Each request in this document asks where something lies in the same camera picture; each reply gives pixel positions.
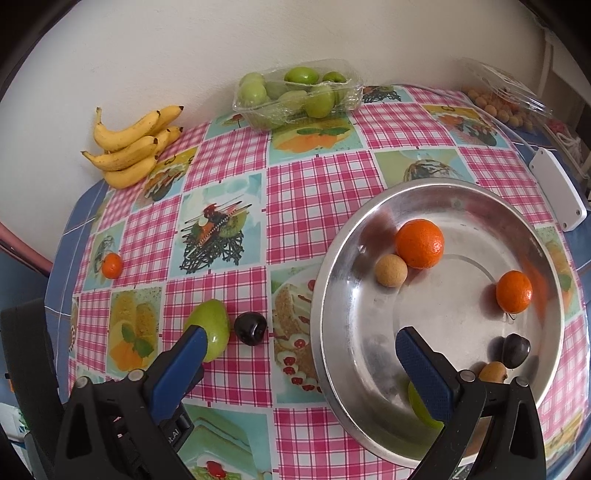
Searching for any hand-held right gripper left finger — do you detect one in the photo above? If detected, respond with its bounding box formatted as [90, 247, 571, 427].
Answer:
[53, 325, 208, 480]

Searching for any small orange tangerine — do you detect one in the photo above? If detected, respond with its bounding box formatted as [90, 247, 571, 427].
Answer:
[101, 252, 124, 279]

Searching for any pink chair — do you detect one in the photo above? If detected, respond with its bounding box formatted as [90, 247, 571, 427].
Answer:
[0, 220, 54, 278]

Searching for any green mango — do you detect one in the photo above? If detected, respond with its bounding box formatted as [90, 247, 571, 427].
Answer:
[183, 299, 230, 364]
[407, 378, 444, 429]

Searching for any pink checked printed tablecloth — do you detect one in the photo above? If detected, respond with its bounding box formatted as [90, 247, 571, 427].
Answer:
[67, 85, 585, 480]

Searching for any large orange tangerine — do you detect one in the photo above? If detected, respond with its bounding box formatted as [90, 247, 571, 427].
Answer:
[395, 220, 445, 270]

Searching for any round metal bowl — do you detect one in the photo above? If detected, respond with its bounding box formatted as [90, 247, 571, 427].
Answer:
[310, 180, 566, 466]

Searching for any dark purple plum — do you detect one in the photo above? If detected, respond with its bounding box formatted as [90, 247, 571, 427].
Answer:
[502, 335, 531, 369]
[233, 312, 269, 344]

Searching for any golden brown small fruit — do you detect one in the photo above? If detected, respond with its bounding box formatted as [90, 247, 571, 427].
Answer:
[479, 361, 509, 383]

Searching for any yellow banana bunch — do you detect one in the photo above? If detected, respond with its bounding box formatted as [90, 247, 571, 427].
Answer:
[82, 105, 185, 190]

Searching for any clear pack of green plums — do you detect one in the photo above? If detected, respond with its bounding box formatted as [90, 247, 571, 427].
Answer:
[232, 58, 365, 132]

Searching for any light brown round fruit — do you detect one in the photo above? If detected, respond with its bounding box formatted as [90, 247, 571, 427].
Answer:
[374, 254, 409, 288]

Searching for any clear pack of brown longans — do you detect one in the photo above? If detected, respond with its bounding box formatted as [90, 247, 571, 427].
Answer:
[462, 58, 555, 132]

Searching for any white power adapter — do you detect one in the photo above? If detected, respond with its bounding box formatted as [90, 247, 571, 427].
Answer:
[529, 148, 588, 232]

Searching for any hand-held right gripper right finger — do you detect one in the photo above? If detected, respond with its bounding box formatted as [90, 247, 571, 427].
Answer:
[396, 326, 548, 480]

